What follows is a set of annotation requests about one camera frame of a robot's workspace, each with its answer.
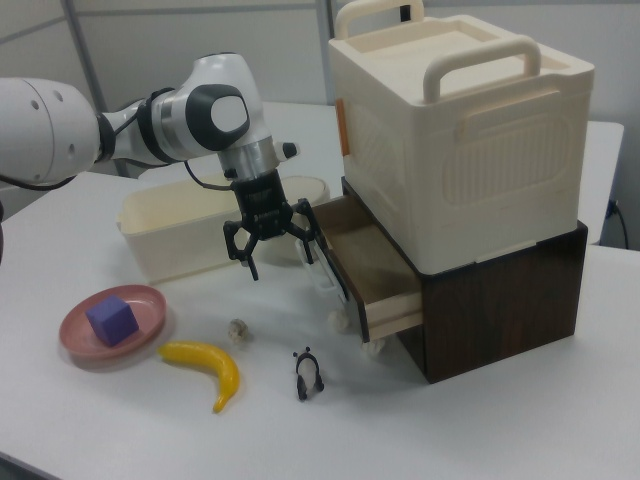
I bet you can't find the small white lidded bin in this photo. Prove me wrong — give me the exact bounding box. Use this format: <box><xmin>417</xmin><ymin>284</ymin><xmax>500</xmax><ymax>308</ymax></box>
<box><xmin>259</xmin><ymin>174</ymin><xmax>331</xmax><ymax>269</ymax></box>

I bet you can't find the pink plate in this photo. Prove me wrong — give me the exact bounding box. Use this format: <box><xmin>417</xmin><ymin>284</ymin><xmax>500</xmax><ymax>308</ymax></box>
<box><xmin>58</xmin><ymin>283</ymin><xmax>169</xmax><ymax>364</ymax></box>

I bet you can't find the dark brown drawer cabinet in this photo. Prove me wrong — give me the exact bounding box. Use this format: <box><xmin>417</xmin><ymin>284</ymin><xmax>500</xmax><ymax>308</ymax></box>
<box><xmin>340</xmin><ymin>177</ymin><xmax>590</xmax><ymax>386</ymax></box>

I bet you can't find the brown drawer with white handle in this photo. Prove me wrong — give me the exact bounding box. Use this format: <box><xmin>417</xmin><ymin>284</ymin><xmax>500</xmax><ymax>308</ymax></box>
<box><xmin>294</xmin><ymin>196</ymin><xmax>426</xmax><ymax>347</ymax></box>

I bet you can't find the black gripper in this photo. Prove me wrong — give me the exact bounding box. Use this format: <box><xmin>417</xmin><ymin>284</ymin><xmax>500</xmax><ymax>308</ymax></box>
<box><xmin>222</xmin><ymin>168</ymin><xmax>331</xmax><ymax>282</ymax></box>

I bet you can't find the cream open plastic container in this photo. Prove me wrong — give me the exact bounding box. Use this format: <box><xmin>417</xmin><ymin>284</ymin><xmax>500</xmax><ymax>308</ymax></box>
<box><xmin>115</xmin><ymin>180</ymin><xmax>251</xmax><ymax>286</ymax></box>

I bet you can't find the black hanging cable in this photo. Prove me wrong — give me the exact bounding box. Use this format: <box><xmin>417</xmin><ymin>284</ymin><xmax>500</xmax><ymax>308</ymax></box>
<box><xmin>606</xmin><ymin>199</ymin><xmax>629</xmax><ymax>250</ymax></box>

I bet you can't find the panda figurine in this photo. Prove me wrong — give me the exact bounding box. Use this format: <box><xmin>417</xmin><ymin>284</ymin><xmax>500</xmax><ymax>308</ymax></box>
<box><xmin>292</xmin><ymin>347</ymin><xmax>326</xmax><ymax>404</ymax></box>

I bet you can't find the purple cube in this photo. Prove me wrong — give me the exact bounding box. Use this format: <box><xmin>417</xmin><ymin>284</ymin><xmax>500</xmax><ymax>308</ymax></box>
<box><xmin>84</xmin><ymin>294</ymin><xmax>140</xmax><ymax>347</ymax></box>

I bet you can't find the cream storage box with handles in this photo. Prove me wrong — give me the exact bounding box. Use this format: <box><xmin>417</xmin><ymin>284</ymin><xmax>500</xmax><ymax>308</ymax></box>
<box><xmin>327</xmin><ymin>0</ymin><xmax>597</xmax><ymax>276</ymax></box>

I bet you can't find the orange handle on cream box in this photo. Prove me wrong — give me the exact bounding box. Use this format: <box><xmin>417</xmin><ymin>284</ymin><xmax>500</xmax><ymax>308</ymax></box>
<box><xmin>335</xmin><ymin>99</ymin><xmax>351</xmax><ymax>157</ymax></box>

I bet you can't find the yellow banana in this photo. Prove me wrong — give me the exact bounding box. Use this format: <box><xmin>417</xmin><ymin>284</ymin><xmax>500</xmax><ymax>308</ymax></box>
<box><xmin>157</xmin><ymin>340</ymin><xmax>242</xmax><ymax>415</ymax></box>

